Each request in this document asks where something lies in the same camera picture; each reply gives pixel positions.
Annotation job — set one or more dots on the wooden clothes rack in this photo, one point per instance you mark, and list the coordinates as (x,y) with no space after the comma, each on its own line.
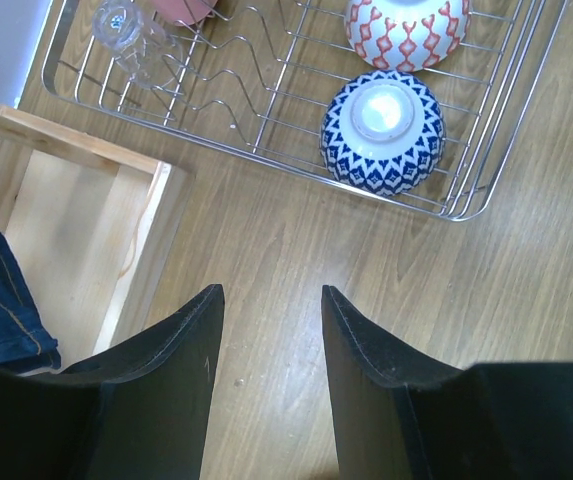
(91,225)

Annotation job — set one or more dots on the red white patterned bowl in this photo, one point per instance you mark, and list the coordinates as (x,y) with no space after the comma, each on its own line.
(407,36)

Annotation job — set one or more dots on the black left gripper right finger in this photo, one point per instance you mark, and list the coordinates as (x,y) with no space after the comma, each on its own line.
(401,414)

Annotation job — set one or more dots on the blue white patterned bowl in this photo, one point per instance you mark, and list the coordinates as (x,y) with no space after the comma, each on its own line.
(383,132)

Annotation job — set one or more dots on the metal wire dish rack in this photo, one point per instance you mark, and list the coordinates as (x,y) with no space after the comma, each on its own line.
(256,78)

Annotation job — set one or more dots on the clear drinking glass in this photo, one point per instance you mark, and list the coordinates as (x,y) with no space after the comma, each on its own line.
(140,46)

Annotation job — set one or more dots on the pink cup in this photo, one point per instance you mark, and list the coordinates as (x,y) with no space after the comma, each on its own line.
(184,12)

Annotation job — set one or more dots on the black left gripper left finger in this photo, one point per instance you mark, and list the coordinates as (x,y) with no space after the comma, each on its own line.
(138,410)

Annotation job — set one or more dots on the navy blue cloth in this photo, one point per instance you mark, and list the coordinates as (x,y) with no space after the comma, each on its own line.
(25,344)

